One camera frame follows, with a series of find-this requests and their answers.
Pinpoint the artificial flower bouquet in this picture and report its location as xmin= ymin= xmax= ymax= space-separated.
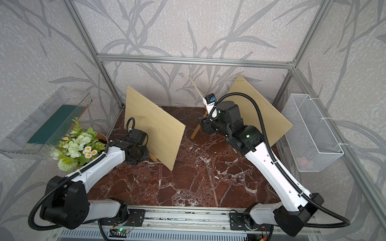
xmin=50 ymin=118 xmax=106 ymax=172

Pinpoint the clear plastic wall bin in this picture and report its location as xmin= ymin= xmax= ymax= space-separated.
xmin=0 ymin=87 xmax=92 ymax=160

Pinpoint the plywood board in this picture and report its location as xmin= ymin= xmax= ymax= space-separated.
xmin=227 ymin=75 xmax=292 ymax=146
xmin=124 ymin=86 xmax=185 ymax=171
xmin=188 ymin=76 xmax=204 ymax=100

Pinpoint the brown plastic grid scoop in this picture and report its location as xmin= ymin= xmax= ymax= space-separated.
xmin=264 ymin=184 xmax=278 ymax=204

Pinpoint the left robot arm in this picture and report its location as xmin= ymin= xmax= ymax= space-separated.
xmin=28 ymin=117 xmax=150 ymax=231

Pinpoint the white wire mesh basket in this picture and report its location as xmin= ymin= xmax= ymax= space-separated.
xmin=282 ymin=94 xmax=344 ymax=173

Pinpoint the aluminium mounting rail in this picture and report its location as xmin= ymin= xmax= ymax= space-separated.
xmin=49 ymin=200 xmax=322 ymax=238

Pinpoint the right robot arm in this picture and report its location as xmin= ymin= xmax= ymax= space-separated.
xmin=198 ymin=92 xmax=351 ymax=236

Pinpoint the pink object in basket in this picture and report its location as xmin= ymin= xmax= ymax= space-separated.
xmin=296 ymin=156 xmax=313 ymax=170

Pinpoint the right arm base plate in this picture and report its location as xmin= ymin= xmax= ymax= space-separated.
xmin=228 ymin=209 xmax=272 ymax=232

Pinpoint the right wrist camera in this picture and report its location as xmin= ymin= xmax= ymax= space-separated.
xmin=202 ymin=93 xmax=218 ymax=119

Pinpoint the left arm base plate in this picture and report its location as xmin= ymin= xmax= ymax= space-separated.
xmin=102 ymin=208 xmax=145 ymax=227

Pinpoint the wooden easel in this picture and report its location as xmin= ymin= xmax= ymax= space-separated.
xmin=190 ymin=105 xmax=208 ymax=140
xmin=149 ymin=152 xmax=159 ymax=163

